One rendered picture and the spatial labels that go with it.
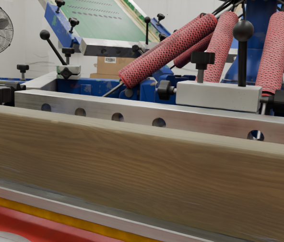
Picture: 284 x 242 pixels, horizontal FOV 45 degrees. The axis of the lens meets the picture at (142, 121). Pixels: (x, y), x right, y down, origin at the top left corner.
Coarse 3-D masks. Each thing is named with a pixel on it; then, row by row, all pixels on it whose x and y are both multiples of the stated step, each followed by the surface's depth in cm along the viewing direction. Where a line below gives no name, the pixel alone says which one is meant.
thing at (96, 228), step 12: (0, 204) 34; (12, 204) 33; (36, 216) 32; (48, 216) 31; (60, 216) 31; (84, 228) 30; (96, 228) 30; (108, 228) 29; (120, 240) 29; (132, 240) 28; (144, 240) 28
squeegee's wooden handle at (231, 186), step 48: (0, 144) 31; (48, 144) 29; (96, 144) 27; (144, 144) 25; (192, 144) 24; (240, 144) 23; (96, 192) 28; (144, 192) 26; (192, 192) 24; (240, 192) 23
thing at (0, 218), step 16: (0, 208) 35; (0, 224) 32; (16, 224) 32; (32, 224) 32; (48, 224) 32; (64, 224) 32; (32, 240) 29; (48, 240) 29; (64, 240) 30; (80, 240) 30; (96, 240) 30; (112, 240) 30
